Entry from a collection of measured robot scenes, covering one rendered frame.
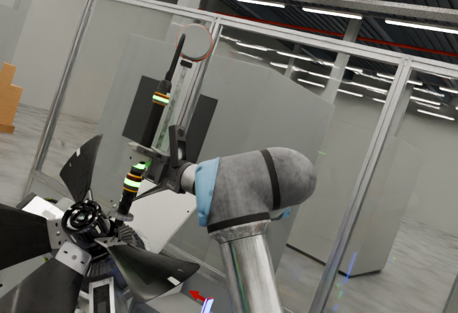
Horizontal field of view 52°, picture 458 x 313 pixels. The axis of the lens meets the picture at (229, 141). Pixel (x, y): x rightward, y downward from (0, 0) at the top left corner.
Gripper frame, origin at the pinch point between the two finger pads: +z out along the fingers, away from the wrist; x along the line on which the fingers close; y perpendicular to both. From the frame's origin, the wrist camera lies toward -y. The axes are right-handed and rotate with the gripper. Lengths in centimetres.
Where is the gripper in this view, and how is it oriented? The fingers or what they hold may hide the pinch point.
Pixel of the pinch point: (137, 144)
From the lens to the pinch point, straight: 134.4
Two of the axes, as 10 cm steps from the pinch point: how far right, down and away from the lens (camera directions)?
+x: 4.9, 1.2, 8.6
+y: -3.4, 9.4, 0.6
